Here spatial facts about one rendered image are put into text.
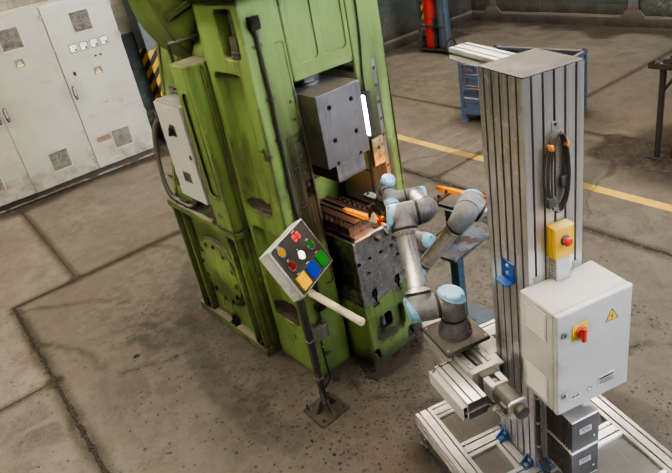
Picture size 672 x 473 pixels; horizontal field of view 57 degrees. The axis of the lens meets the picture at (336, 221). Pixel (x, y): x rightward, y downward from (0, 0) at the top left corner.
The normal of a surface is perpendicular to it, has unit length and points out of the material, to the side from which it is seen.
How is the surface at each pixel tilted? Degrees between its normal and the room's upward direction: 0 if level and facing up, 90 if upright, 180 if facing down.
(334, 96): 90
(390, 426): 0
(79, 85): 90
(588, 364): 90
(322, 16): 90
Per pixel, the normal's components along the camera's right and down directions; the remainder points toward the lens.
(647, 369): -0.18, -0.87
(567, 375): 0.39, 0.38
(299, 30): 0.63, 0.26
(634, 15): -0.78, 0.41
